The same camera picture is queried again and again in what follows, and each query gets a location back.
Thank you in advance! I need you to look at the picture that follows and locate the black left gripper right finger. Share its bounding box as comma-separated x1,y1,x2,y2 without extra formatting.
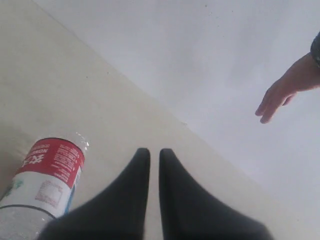
159,148,273,240

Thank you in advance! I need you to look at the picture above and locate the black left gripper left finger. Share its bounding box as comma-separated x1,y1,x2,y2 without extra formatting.
38,148,151,240

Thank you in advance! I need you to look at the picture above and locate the clear plastic water bottle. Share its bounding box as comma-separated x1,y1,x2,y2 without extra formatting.
0,132,89,240

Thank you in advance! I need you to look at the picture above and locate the grey knitted sleeve forearm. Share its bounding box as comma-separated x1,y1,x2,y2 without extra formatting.
310,32,320,67

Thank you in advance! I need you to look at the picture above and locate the person's open bare hand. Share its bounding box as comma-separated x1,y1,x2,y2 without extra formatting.
255,53,320,124

